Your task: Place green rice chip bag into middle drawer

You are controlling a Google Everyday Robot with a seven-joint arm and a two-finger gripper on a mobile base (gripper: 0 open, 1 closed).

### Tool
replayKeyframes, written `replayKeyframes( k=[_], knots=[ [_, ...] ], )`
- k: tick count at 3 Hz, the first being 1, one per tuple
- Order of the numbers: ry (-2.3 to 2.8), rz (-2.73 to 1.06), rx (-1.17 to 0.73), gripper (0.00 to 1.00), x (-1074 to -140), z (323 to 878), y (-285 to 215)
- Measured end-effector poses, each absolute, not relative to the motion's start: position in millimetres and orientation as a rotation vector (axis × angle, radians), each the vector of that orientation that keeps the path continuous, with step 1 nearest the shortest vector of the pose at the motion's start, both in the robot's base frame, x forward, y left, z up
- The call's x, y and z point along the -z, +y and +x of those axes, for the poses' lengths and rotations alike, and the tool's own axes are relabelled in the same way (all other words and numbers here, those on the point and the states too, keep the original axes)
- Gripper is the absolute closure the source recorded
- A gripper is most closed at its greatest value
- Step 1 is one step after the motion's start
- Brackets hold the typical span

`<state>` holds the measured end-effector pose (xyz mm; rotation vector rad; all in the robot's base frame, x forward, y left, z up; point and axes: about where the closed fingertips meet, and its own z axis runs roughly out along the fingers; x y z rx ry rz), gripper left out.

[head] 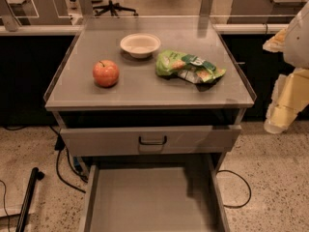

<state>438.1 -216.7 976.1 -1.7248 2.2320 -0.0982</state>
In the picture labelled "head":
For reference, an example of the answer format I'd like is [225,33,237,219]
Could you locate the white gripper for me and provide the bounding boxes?
[263,2,309,134]

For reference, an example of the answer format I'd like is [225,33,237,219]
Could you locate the green rice chip bag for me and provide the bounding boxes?
[155,50,226,84]

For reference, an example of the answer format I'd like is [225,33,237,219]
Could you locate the grey top drawer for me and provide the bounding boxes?
[61,125,241,157]

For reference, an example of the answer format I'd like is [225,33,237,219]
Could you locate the grey drawer cabinet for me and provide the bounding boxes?
[45,16,256,167]

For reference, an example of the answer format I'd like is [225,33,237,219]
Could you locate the grey open middle drawer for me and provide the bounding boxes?
[78,154,231,232]

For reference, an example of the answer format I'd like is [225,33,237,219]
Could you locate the grey background desk right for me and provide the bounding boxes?
[228,0,309,24]

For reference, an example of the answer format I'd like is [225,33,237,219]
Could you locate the grey background desk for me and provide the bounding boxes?
[228,0,309,24]
[1,0,71,25]

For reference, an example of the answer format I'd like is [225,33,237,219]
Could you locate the white paper bowl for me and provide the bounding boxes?
[120,33,161,59]

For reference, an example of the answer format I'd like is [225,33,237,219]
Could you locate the red apple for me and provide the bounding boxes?
[93,60,120,88]

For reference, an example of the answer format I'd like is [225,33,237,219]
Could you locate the black office chair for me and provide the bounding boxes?
[93,0,138,16]

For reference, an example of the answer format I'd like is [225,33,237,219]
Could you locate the grey background desk left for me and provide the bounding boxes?
[1,0,71,25]

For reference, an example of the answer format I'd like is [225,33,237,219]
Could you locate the black pole on floor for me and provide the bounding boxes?
[15,167,44,232]

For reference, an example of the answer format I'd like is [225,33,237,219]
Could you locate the black floor cable right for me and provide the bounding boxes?
[216,169,252,210]

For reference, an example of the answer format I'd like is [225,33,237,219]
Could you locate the black floor cable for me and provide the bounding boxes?
[216,169,252,210]
[47,125,89,194]

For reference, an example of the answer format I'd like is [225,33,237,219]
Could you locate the black floor cable left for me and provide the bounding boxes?
[47,125,89,194]

